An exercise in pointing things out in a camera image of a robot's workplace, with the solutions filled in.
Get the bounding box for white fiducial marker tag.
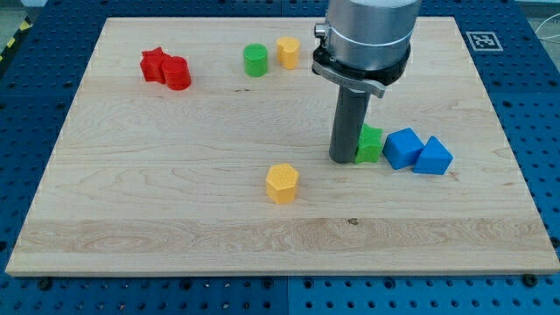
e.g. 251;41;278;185
465;31;503;52

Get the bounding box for grey cylindrical pointer rod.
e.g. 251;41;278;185
329;87;370;164

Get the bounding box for green star block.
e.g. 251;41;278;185
353;123;382;164

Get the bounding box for green cylinder block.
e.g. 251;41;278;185
243;44;268;77

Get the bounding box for white cable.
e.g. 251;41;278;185
534;12;560;45

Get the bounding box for yellow heart block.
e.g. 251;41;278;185
276;37;300;70

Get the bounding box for blue cube block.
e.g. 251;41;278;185
381;128;424;170

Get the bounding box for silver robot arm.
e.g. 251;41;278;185
311;0;421;98

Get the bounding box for red star block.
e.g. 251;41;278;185
140;47;171;84

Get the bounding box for blue triangle block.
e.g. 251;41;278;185
412;136;453;175

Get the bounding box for red cylinder block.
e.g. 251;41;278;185
161;56;192;90

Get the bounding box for wooden board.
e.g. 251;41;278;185
6;17;559;277

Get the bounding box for yellow hexagon block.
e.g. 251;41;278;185
266;163;299;204

